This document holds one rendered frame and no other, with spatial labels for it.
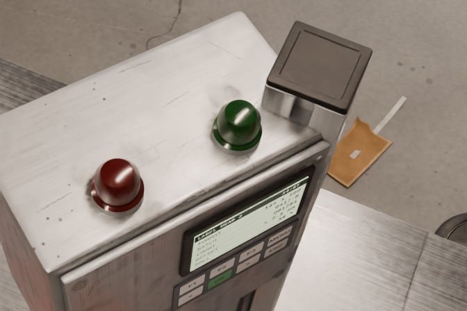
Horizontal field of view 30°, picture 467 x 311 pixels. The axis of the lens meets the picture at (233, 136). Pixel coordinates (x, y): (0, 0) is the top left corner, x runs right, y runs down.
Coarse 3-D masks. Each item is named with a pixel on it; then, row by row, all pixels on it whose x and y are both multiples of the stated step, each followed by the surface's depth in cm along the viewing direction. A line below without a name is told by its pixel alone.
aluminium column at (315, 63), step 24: (288, 48) 46; (312, 48) 46; (336, 48) 46; (360, 48) 46; (288, 72) 45; (312, 72) 45; (336, 72) 45; (360, 72) 45; (264, 96) 46; (288, 96) 45; (312, 96) 44; (336, 96) 44; (312, 120) 46; (336, 120) 45; (336, 144) 52; (288, 264) 61; (264, 288) 66
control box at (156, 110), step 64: (128, 64) 47; (192, 64) 48; (256, 64) 48; (0, 128) 44; (64, 128) 45; (128, 128) 45; (192, 128) 46; (0, 192) 43; (64, 192) 43; (192, 192) 44; (256, 192) 46; (64, 256) 41; (128, 256) 43
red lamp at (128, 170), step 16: (112, 160) 42; (128, 160) 42; (96, 176) 42; (112, 176) 41; (128, 176) 41; (96, 192) 42; (112, 192) 41; (128, 192) 41; (144, 192) 43; (112, 208) 42; (128, 208) 42
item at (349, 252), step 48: (0, 96) 121; (0, 240) 110; (336, 240) 115; (384, 240) 115; (432, 240) 116; (0, 288) 107; (288, 288) 110; (336, 288) 111; (384, 288) 112; (432, 288) 112
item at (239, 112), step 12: (228, 108) 44; (240, 108) 44; (252, 108) 44; (216, 120) 45; (228, 120) 43; (240, 120) 43; (252, 120) 44; (216, 132) 45; (228, 132) 44; (240, 132) 44; (252, 132) 44; (216, 144) 45; (228, 144) 44; (240, 144) 44; (252, 144) 45
